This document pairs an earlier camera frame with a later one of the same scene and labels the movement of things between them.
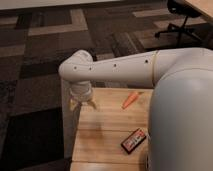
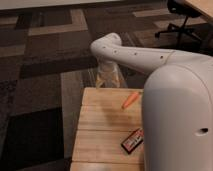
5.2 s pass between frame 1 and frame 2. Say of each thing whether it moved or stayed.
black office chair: stayed
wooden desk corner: stayed
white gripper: moved
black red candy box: stayed
